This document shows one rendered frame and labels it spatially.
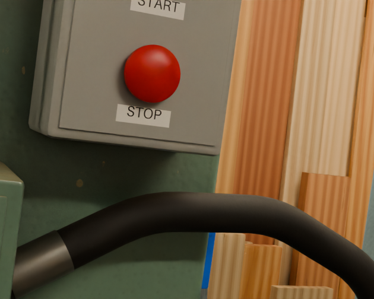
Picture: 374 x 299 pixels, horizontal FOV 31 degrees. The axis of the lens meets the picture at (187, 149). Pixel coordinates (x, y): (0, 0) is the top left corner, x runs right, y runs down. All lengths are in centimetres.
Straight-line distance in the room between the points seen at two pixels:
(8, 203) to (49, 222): 9
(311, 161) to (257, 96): 26
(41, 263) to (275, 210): 15
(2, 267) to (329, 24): 188
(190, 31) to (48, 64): 8
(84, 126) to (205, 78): 7
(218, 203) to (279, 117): 167
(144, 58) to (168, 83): 2
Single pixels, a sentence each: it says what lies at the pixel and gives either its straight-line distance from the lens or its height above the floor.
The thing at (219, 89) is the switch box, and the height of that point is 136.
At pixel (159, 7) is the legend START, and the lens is 37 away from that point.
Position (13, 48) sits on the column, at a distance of 41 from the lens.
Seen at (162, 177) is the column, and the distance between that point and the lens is 44.
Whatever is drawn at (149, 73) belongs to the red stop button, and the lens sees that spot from 35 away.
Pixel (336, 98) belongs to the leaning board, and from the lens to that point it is 220.
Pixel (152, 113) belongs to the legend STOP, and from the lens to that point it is 37.
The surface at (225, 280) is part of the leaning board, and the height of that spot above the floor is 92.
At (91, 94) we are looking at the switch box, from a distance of 36.
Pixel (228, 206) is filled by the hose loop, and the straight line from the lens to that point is 41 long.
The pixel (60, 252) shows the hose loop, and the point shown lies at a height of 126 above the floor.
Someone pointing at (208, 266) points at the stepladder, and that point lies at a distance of 134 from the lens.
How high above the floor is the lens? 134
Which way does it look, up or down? 3 degrees down
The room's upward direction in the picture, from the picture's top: 8 degrees clockwise
